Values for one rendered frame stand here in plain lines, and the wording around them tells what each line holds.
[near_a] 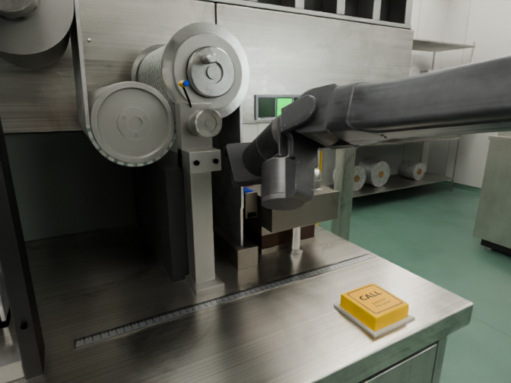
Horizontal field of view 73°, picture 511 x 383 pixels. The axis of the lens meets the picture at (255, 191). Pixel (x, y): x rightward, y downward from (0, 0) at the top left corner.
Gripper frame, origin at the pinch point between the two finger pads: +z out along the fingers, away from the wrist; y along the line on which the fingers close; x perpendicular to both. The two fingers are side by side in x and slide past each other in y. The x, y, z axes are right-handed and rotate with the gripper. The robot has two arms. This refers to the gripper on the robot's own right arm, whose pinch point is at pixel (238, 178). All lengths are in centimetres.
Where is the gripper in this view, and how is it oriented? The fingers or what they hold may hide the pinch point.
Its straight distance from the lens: 64.1
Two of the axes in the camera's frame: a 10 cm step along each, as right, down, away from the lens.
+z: -4.1, 2.9, 8.6
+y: 8.8, -1.3, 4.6
